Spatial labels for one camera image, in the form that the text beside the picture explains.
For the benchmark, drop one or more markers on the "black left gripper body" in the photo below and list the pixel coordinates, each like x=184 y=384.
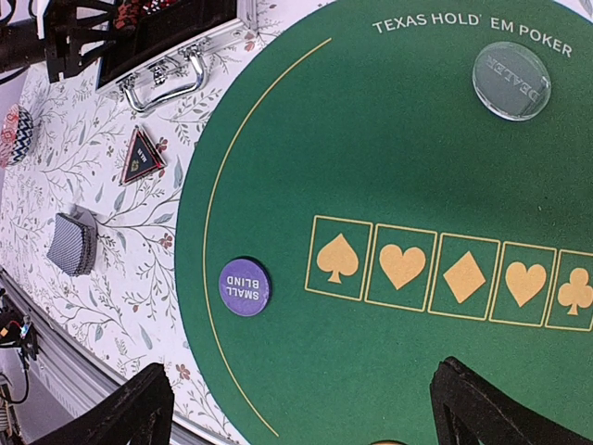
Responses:
x=76 y=34

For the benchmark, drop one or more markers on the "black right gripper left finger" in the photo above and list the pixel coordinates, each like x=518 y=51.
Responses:
x=139 y=412

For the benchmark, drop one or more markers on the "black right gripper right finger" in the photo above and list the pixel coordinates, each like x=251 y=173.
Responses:
x=469 y=410

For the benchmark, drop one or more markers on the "purple small blind button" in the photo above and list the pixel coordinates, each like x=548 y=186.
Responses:
x=245 y=287

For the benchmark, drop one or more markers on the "clear dealer button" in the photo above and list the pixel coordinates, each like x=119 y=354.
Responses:
x=511 y=81

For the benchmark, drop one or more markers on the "orange poker chip stack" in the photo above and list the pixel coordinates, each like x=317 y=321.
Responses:
x=130 y=12

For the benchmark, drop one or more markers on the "orange big blind button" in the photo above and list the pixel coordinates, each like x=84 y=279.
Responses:
x=387 y=442

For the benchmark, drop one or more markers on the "aluminium poker case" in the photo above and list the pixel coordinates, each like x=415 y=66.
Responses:
x=165 y=56

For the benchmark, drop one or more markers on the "red patterned bowl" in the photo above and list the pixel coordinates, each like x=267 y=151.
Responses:
x=16 y=136

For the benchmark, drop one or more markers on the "triangular all in marker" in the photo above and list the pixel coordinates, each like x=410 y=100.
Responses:
x=142 y=157

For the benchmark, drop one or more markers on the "blue playing card deck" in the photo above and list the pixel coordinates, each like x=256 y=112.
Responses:
x=74 y=243

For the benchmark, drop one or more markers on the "green round poker mat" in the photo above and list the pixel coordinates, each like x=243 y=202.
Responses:
x=400 y=221

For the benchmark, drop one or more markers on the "front aluminium rail base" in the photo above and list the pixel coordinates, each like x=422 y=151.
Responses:
x=66 y=381

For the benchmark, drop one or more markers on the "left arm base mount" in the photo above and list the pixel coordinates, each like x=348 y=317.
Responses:
x=18 y=331

